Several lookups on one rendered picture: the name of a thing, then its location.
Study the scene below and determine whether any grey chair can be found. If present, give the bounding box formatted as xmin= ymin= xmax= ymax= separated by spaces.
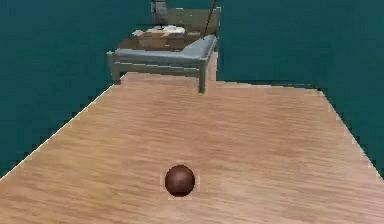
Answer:
xmin=150 ymin=0 xmax=170 ymax=27

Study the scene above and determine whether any white pillow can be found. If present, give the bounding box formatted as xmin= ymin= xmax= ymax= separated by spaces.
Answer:
xmin=147 ymin=24 xmax=186 ymax=35

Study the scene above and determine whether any brown bat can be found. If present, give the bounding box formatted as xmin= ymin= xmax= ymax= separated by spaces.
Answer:
xmin=202 ymin=0 xmax=218 ymax=40

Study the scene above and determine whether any brown ball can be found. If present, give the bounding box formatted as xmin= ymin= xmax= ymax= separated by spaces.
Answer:
xmin=164 ymin=164 xmax=196 ymax=198

